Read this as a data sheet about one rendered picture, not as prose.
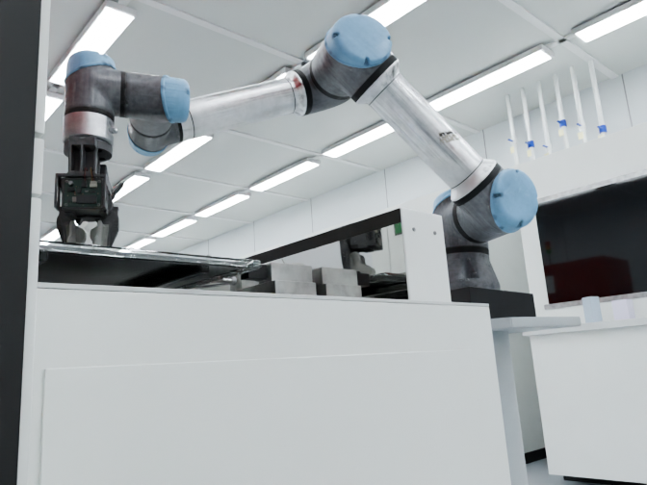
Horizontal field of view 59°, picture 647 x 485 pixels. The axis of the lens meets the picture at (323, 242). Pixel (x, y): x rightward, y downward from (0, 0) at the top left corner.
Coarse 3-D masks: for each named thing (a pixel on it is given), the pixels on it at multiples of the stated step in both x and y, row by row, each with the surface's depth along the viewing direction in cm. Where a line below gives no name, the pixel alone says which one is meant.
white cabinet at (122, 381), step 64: (64, 320) 40; (128, 320) 44; (192, 320) 47; (256, 320) 51; (320, 320) 57; (384, 320) 63; (448, 320) 71; (64, 384) 39; (128, 384) 42; (192, 384) 46; (256, 384) 50; (320, 384) 55; (384, 384) 60; (448, 384) 68; (64, 448) 39; (128, 448) 41; (192, 448) 45; (256, 448) 48; (320, 448) 53; (384, 448) 58; (448, 448) 65
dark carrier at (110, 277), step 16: (48, 256) 65; (64, 256) 66; (80, 256) 66; (48, 272) 75; (64, 272) 76; (80, 272) 76; (96, 272) 77; (112, 272) 78; (128, 272) 78; (144, 272) 79; (160, 272) 80; (208, 272) 82; (224, 272) 83; (176, 288) 95
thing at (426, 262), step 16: (416, 224) 80; (432, 224) 83; (416, 240) 79; (432, 240) 82; (416, 256) 79; (432, 256) 81; (416, 272) 78; (432, 272) 80; (416, 288) 77; (432, 288) 80; (448, 288) 82
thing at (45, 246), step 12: (48, 252) 62; (60, 252) 62; (72, 252) 63; (84, 252) 64; (96, 252) 65; (108, 252) 65; (120, 252) 66; (132, 252) 67; (144, 252) 68; (156, 252) 69; (168, 252) 71; (192, 264) 73; (204, 264) 74; (216, 264) 75; (228, 264) 76; (240, 264) 77; (252, 264) 79
